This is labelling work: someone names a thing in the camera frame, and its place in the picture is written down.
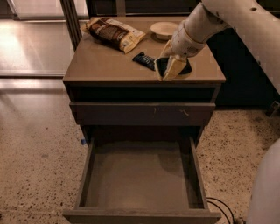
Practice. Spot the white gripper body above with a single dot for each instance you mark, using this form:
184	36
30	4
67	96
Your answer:
184	44

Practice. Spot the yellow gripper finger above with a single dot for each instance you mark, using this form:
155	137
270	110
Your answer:
175	66
167	51

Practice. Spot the green yellow sponge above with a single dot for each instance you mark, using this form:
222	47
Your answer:
161	65

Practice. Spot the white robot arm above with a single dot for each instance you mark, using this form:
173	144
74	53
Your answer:
259	31

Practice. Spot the brown drawer cabinet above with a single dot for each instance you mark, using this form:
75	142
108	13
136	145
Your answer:
99	73

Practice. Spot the closed top drawer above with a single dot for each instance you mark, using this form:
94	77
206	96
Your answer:
142	114

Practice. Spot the open middle drawer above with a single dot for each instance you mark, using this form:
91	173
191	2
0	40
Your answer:
142	183

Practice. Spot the white bowl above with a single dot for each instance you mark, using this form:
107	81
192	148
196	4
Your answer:
164	30

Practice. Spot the dark blue snack packet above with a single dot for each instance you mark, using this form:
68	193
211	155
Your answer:
145	60

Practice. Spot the brown chip bag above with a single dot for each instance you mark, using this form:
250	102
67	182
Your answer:
114	33

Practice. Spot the blue tape piece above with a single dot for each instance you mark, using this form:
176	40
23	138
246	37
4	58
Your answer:
83	141

